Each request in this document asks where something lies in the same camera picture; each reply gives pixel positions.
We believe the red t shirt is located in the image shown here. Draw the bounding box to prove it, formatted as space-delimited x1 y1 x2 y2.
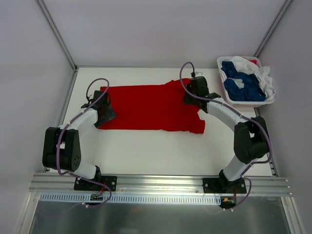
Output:
100 78 205 134

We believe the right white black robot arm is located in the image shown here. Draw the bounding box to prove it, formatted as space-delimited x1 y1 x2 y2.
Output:
182 76 272 193

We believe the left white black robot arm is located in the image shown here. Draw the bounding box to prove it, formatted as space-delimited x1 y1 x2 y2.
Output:
42 91 116 190

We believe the blue t shirt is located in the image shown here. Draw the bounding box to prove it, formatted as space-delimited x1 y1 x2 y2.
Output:
221 61 266 102

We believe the white laundry basket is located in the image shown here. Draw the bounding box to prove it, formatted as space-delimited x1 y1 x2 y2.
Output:
217 56 275 108

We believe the white t shirt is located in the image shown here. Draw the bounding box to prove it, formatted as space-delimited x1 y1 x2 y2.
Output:
230 56 276 101

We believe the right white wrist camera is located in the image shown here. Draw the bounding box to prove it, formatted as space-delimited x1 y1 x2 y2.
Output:
191 71 203 78

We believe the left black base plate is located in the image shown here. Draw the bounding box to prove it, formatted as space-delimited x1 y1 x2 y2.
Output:
74 175 117 192

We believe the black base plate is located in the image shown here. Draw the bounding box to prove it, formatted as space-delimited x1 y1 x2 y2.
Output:
202 177 247 194
74 175 117 192

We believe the aluminium mounting rail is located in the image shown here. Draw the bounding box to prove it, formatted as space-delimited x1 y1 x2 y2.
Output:
29 173 294 197

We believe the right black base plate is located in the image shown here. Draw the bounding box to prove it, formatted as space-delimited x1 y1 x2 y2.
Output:
202 177 247 194

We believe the white slotted cable duct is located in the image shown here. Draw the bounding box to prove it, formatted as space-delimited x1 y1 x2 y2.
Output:
39 193 221 206

